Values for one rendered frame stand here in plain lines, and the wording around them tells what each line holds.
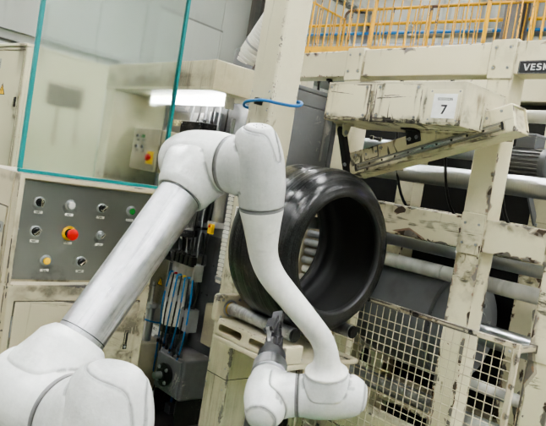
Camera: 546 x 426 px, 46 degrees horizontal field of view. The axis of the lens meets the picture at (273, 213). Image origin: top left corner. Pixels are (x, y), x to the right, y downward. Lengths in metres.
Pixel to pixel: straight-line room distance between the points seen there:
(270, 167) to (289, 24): 1.13
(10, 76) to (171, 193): 3.90
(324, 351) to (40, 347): 0.62
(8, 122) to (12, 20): 6.53
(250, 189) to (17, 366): 0.57
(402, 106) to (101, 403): 1.53
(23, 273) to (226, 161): 1.15
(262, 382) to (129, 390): 0.51
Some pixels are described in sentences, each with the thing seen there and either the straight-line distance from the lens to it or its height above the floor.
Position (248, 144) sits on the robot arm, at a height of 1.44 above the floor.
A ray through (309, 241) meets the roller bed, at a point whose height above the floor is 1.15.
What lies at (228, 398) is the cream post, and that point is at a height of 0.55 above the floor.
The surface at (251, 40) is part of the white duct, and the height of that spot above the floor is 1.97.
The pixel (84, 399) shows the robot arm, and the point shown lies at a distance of 1.13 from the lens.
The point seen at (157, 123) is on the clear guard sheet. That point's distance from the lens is 2.49.
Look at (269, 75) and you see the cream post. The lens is 2.39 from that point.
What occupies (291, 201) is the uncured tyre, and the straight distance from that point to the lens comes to 2.00.
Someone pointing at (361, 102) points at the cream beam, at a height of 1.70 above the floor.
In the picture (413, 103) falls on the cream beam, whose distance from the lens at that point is 2.25.
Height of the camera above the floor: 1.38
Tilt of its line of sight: 3 degrees down
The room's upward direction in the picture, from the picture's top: 9 degrees clockwise
